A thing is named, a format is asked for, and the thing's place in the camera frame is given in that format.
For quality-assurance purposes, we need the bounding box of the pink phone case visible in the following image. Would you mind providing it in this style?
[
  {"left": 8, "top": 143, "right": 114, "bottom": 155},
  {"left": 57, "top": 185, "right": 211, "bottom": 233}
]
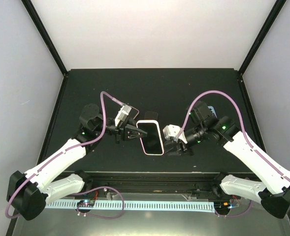
[{"left": 129, "top": 106, "right": 140, "bottom": 119}]

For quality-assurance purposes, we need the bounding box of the pink cased phone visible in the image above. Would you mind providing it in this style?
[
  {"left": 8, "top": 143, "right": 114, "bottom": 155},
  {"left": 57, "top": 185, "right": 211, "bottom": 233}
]
[{"left": 136, "top": 120, "right": 164, "bottom": 156}]

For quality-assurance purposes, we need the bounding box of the black phone pink edge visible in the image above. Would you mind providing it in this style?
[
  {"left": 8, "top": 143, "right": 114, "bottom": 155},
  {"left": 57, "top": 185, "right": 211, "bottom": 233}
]
[{"left": 144, "top": 111, "right": 158, "bottom": 120}]

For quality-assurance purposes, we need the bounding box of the light blue phone case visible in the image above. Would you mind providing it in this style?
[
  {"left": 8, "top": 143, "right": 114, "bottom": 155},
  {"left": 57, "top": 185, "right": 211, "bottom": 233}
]
[{"left": 208, "top": 106, "right": 217, "bottom": 117}]

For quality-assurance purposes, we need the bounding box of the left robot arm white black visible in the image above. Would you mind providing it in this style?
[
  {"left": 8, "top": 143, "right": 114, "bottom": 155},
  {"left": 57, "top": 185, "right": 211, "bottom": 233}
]
[{"left": 6, "top": 104, "right": 147, "bottom": 221}]

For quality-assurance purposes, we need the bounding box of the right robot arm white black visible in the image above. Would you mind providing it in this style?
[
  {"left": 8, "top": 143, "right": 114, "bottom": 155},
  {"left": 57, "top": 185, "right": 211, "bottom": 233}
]
[{"left": 163, "top": 101, "right": 290, "bottom": 219}]

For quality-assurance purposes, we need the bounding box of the right small circuit board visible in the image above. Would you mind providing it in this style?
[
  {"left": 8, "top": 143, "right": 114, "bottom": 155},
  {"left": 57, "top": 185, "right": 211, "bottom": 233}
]
[{"left": 219, "top": 202, "right": 240, "bottom": 209}]

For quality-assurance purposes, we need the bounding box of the small circuit board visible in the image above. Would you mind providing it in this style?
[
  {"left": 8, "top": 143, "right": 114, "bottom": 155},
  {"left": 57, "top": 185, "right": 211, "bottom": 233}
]
[
  {"left": 77, "top": 200, "right": 95, "bottom": 207},
  {"left": 219, "top": 202, "right": 240, "bottom": 209}
]

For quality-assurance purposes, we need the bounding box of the left small circuit board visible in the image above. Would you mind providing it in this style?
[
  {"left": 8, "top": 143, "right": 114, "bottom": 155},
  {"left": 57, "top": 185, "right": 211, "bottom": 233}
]
[{"left": 77, "top": 200, "right": 95, "bottom": 207}]

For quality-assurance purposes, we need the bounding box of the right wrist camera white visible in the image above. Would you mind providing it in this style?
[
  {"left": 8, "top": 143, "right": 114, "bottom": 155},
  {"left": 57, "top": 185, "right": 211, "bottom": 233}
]
[{"left": 162, "top": 124, "right": 188, "bottom": 144}]

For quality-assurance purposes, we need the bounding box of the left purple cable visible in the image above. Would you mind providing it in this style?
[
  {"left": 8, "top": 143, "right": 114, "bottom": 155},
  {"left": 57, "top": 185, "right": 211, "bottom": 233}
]
[{"left": 5, "top": 91, "right": 126, "bottom": 220}]

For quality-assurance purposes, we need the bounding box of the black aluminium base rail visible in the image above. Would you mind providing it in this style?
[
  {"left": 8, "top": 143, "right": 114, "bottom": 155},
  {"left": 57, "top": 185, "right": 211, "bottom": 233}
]
[{"left": 68, "top": 172, "right": 273, "bottom": 197}]

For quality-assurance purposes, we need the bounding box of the white slotted cable duct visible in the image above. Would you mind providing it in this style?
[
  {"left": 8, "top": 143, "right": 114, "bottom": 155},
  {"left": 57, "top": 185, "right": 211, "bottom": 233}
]
[{"left": 46, "top": 199, "right": 215, "bottom": 213}]

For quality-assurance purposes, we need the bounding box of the left rear black frame post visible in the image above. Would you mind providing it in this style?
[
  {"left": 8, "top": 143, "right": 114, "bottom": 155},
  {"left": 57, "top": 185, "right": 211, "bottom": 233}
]
[{"left": 21, "top": 0, "right": 68, "bottom": 76}]

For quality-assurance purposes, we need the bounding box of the black frame post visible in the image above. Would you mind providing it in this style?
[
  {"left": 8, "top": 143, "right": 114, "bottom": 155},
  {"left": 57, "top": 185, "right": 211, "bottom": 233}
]
[
  {"left": 238, "top": 0, "right": 287, "bottom": 75},
  {"left": 21, "top": 0, "right": 68, "bottom": 76}
]

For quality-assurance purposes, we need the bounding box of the right rear black frame post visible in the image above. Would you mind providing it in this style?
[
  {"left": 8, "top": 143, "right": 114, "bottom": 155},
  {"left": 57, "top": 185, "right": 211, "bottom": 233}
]
[{"left": 238, "top": 0, "right": 287, "bottom": 75}]

